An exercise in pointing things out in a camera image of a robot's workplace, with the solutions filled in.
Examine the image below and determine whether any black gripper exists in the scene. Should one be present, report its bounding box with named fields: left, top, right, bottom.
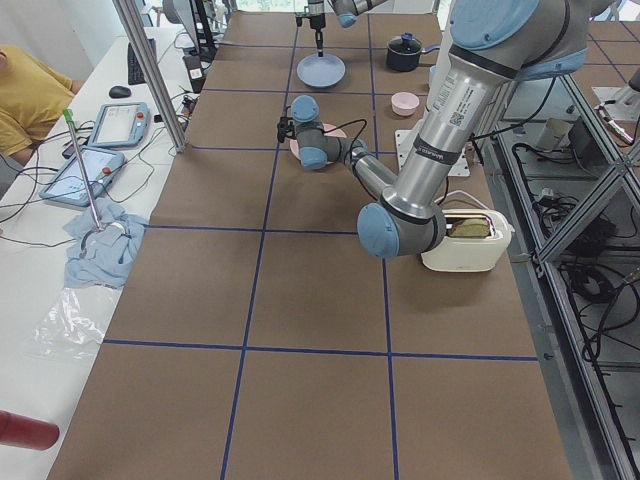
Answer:
left=295, top=13, right=326, bottom=58
left=277, top=115, right=296, bottom=143

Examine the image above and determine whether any pink plate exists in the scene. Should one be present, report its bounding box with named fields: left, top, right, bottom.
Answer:
left=289, top=123, right=347, bottom=159

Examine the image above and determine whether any light blue plate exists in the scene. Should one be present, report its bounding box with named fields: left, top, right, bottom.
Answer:
left=296, top=53, right=346, bottom=89

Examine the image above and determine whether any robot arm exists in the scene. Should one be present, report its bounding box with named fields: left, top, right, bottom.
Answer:
left=295, top=0, right=385, bottom=58
left=278, top=0, right=608, bottom=259

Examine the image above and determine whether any dark blue pot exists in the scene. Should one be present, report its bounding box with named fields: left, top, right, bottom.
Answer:
left=386, top=43, right=440, bottom=72

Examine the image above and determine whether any glass pot lid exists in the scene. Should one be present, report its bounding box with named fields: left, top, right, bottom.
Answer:
left=388, top=32, right=422, bottom=55

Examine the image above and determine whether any pink bowl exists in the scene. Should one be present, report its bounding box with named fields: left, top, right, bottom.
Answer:
left=391, top=92, right=420, bottom=117

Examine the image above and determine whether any black keyboard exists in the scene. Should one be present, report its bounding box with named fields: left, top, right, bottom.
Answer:
left=127, top=43, right=145, bottom=86

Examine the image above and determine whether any upper teach pendant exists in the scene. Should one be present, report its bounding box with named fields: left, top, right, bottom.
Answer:
left=88, top=102, right=149, bottom=148

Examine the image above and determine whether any teach pendant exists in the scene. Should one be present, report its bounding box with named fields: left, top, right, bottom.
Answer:
left=88, top=102, right=149, bottom=148
left=39, top=147, right=125, bottom=207

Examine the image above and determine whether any black computer mouse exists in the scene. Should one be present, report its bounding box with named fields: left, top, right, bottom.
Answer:
left=108, top=85, right=132, bottom=99

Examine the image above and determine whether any lower teach pendant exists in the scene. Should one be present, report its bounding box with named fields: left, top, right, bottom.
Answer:
left=39, top=147, right=125, bottom=207

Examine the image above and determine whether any bread slice in toaster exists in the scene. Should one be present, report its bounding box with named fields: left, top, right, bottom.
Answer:
left=448, top=218, right=491, bottom=238

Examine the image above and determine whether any cream toaster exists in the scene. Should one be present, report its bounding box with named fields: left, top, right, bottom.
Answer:
left=421, top=190, right=514, bottom=272

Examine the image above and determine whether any metal rod green tip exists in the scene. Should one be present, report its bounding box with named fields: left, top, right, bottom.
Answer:
left=63, top=108, right=104, bottom=232

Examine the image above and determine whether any light blue cloth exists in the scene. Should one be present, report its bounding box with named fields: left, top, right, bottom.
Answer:
left=64, top=198, right=147, bottom=288

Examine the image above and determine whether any person in yellow shirt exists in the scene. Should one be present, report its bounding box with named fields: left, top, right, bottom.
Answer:
left=1, top=44, right=83, bottom=165

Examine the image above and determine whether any clear plastic bag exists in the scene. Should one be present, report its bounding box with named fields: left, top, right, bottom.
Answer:
left=24, top=286, right=121, bottom=363

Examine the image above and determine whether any red cylinder bottle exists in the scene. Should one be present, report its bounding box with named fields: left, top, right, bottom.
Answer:
left=1, top=411, right=60, bottom=451

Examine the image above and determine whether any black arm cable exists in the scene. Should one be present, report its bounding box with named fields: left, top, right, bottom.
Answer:
left=322, top=118, right=369, bottom=151

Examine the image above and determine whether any aluminium frame post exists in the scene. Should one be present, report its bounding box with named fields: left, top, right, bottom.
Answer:
left=112, top=0, right=186, bottom=153

